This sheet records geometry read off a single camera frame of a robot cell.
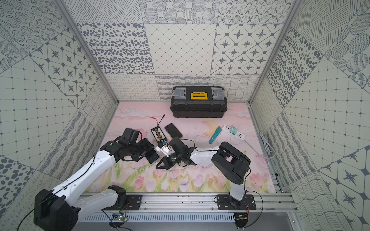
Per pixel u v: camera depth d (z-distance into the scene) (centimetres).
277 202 75
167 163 73
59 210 37
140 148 71
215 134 101
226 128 101
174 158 73
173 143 69
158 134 99
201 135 100
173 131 103
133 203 73
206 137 98
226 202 69
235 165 49
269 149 93
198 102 99
